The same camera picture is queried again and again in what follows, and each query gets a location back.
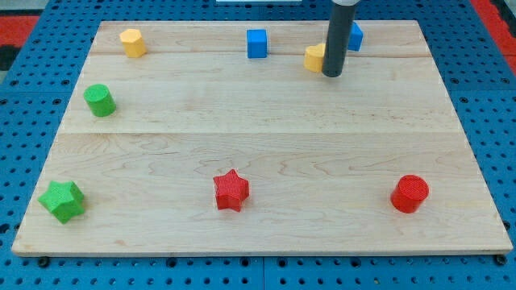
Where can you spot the blue triangle block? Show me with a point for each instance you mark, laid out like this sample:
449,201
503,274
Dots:
356,38

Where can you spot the blue cube block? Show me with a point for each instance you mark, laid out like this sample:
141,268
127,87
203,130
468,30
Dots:
257,43

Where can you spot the red star block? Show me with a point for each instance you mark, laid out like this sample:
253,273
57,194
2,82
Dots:
231,191

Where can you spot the wooden board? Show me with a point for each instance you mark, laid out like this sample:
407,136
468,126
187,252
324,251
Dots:
321,155

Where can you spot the yellow heart block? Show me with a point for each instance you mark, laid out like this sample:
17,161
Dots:
313,57

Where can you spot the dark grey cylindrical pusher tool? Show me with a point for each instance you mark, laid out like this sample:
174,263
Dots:
338,34

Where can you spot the yellow hexagon block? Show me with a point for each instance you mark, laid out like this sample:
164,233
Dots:
133,43

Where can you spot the red cylinder block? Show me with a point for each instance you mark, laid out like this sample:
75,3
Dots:
410,192

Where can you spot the green cylinder block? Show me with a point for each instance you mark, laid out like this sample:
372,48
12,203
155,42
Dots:
99,100

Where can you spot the green star block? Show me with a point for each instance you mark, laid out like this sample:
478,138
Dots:
63,200

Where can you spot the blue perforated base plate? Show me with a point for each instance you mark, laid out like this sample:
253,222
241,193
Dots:
39,84

